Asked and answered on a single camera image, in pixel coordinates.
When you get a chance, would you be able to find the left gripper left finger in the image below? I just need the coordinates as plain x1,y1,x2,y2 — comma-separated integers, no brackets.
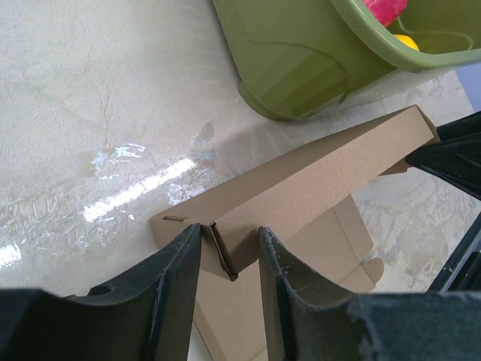
1,224,201,360

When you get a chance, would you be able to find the pink dragon fruit toy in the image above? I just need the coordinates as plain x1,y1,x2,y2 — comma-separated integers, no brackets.
363,0,408,27

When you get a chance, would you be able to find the green plastic basket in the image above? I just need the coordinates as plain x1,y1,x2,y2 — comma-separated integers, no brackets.
213,1,480,120

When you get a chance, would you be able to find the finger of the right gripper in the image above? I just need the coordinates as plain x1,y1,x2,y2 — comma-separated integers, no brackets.
406,112,480,199

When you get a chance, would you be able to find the aluminium rail frame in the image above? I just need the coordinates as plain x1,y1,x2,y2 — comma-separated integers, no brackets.
428,215,480,292

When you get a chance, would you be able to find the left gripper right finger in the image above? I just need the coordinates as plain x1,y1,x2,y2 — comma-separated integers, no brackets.
259,227,480,360

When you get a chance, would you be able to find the brown cardboard paper box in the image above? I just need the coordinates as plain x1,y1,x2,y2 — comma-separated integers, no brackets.
150,105,439,360

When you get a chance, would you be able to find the yellow mango toy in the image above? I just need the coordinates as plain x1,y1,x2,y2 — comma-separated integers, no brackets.
394,34,419,51

